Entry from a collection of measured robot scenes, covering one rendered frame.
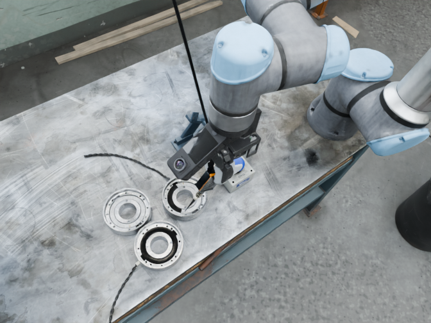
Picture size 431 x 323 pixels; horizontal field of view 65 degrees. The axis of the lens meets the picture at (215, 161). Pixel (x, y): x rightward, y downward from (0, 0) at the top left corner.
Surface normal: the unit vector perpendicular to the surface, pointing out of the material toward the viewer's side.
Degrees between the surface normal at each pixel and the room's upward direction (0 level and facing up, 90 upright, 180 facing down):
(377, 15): 0
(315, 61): 54
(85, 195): 0
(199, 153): 32
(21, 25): 90
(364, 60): 7
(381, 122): 82
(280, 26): 47
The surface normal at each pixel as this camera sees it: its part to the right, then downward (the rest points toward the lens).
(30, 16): 0.58, 0.73
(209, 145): -0.36, -0.15
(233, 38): 0.08, -0.49
